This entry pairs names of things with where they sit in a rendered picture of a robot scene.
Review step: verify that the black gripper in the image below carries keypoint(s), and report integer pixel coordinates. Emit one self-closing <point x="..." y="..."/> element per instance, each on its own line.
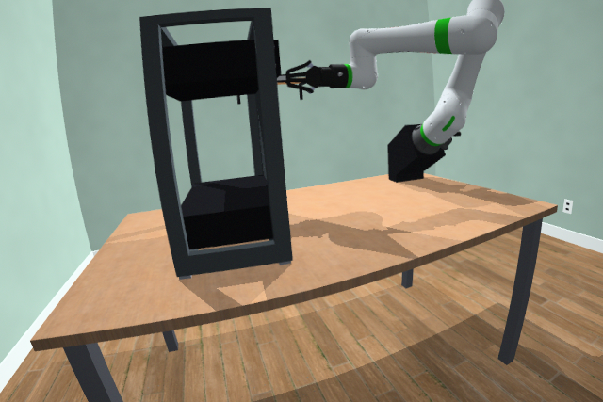
<point x="316" y="77"/>

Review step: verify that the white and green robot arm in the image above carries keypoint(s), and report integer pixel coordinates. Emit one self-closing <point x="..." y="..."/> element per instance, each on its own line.
<point x="470" y="36"/>

